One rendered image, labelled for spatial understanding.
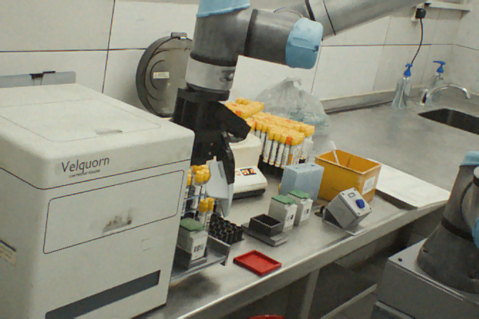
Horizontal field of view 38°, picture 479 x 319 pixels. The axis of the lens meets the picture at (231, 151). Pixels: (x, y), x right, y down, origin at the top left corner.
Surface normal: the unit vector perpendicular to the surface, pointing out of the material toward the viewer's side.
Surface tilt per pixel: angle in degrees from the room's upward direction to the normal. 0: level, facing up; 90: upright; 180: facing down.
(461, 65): 90
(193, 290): 0
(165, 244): 90
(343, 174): 90
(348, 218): 90
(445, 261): 70
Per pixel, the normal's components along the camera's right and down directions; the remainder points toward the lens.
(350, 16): 0.01, 0.57
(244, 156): 0.67, 0.34
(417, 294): -0.61, 0.13
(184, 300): 0.18, -0.94
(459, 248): -0.48, -0.17
